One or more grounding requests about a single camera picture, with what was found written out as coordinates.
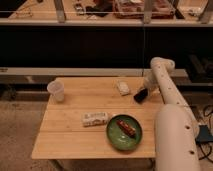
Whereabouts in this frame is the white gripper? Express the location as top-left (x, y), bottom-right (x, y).
top-left (144, 71), bottom-right (158, 93)

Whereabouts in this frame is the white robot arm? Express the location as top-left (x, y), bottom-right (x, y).
top-left (144, 57), bottom-right (201, 171)

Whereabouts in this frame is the wooden table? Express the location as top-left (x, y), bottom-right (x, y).
top-left (32, 77), bottom-right (163, 159)

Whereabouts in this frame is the green plate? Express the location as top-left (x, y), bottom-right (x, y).
top-left (106, 114), bottom-right (143, 151)

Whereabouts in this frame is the background workbench shelf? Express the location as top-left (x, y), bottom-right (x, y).
top-left (0, 0), bottom-right (213, 27)

